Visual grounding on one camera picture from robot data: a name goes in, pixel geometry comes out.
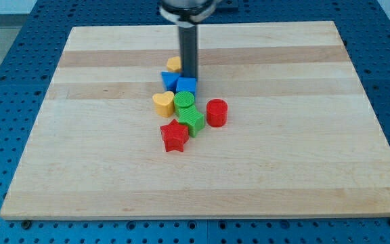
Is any yellow heart block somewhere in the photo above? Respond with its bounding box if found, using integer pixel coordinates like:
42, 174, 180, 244
152, 91, 175, 117

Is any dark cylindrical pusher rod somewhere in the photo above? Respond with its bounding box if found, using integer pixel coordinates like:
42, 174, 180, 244
178, 25, 198, 78

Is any blue cube block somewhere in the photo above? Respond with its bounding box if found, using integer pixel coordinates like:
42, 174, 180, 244
175, 77, 197, 97

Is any light wooden board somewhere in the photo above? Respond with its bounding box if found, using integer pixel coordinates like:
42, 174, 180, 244
0, 22, 390, 220

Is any red cylinder block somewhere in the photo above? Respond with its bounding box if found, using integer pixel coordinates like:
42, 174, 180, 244
207, 99, 228, 127

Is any red star block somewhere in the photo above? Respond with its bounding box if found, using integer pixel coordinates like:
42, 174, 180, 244
160, 119, 189, 152

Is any green cylinder block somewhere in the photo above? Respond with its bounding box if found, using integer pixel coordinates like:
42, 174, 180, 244
173, 91, 195, 116

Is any yellow hexagon block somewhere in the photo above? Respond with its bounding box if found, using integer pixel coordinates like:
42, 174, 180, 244
166, 56, 182, 73

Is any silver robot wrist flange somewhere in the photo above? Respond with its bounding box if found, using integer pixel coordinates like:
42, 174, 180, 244
159, 0, 219, 27

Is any blue triangle block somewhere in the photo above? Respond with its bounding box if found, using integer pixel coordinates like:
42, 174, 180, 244
160, 71, 180, 92

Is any green star block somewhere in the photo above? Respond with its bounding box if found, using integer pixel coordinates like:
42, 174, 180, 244
178, 105, 205, 138

